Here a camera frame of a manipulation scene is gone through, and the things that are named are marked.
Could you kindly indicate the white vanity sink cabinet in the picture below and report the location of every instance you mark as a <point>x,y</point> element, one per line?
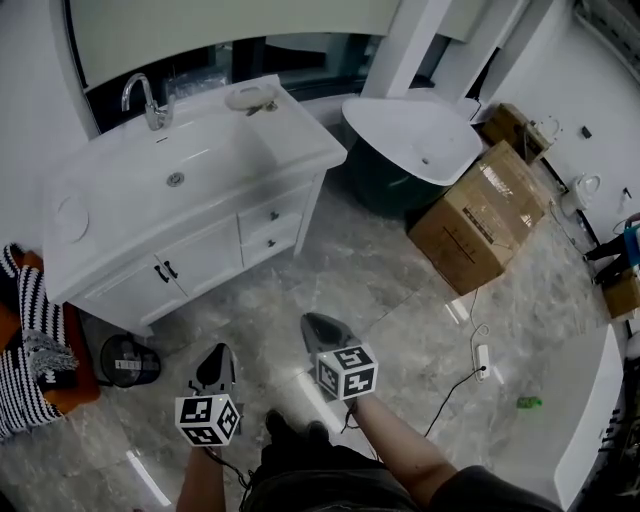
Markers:
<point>125,165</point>

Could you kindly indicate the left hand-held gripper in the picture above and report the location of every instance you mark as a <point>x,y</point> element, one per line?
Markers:
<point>205,420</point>

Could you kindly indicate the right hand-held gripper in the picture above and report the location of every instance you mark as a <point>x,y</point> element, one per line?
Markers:
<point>347,372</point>

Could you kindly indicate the white power strip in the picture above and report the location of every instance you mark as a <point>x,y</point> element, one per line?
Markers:
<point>482,360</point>

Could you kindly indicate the white drawer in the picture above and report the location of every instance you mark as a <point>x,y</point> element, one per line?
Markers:
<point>270,220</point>
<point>272,245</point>

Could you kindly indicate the white soap dish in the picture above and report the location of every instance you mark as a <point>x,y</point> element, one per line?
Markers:
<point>247,96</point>

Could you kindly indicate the person's black shoe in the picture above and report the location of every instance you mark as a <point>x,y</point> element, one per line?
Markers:
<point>318,433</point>
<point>277,425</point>

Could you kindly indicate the chrome faucet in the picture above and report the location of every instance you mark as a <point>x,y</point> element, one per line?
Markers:
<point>155,110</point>

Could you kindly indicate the medium cardboard box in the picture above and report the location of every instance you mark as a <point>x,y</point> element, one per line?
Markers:
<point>510,130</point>

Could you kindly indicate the small cardboard box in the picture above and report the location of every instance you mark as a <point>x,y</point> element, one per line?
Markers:
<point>622,297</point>

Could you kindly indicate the black wall socket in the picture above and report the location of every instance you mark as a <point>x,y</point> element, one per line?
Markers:
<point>587,132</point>

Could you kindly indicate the white toilet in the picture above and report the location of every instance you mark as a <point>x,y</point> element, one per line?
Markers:
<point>582,192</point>

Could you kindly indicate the white glossy bathtub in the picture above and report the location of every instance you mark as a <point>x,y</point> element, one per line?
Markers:
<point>590,425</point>

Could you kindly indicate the dark window pane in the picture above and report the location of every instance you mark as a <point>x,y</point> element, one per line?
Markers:
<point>310,60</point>

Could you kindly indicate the wide pale roller blind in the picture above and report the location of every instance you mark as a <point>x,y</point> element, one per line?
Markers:
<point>225,30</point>

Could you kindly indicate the green plastic bottle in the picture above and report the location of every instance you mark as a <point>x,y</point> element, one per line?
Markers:
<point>529,402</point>

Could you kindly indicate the person's right forearm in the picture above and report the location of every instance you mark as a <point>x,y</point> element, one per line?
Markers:
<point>405,450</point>

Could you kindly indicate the person's black shorts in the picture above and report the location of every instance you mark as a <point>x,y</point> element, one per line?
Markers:
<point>325,480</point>

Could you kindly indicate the dark bunch of keys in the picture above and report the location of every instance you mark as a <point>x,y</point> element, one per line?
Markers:
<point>265,107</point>

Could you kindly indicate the black mesh waste bin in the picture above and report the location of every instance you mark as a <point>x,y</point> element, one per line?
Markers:
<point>130,362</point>

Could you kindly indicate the metal sink drain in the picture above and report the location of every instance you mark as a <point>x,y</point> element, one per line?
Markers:
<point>175,179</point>

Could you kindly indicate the white toilet seat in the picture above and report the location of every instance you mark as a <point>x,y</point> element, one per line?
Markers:
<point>546,130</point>

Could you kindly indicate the orange armchair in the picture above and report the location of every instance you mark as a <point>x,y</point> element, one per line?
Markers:
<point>82,360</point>

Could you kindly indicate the white round plate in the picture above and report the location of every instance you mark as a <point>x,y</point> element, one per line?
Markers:
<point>71,219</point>

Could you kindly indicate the narrow pale roller blind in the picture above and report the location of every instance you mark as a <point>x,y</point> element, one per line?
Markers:
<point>465,17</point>

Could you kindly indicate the large taped cardboard box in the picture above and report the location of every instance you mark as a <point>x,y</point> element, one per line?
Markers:
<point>475,225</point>

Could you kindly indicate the white cabinet door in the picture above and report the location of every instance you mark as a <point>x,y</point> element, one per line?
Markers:
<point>205,255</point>
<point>130,290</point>

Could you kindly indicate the black white striped blanket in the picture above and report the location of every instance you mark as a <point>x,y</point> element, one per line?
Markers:
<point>35,310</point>

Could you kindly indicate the person's left forearm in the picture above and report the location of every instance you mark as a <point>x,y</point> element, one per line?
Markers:
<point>200,480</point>

